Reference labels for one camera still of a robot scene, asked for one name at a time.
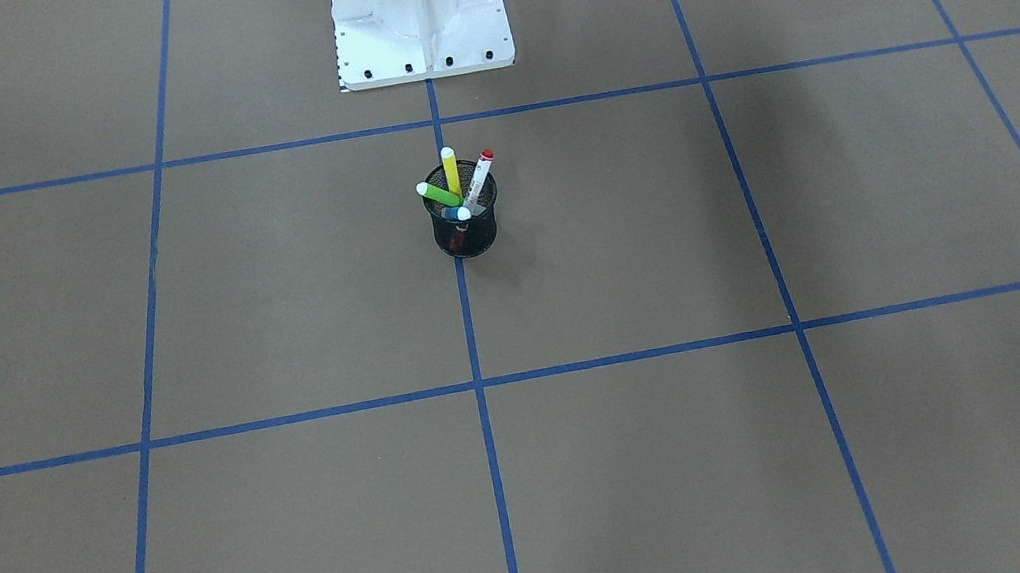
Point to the blue highlighter pen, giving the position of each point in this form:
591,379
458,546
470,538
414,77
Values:
459,214

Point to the red capped white marker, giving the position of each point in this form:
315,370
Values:
478,181

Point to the black mesh pen cup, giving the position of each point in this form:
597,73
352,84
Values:
464,238

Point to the green highlighter pen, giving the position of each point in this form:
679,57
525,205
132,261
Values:
444,197

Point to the yellow highlighter pen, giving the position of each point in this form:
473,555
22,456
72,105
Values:
451,170

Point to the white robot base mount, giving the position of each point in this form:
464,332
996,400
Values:
387,42

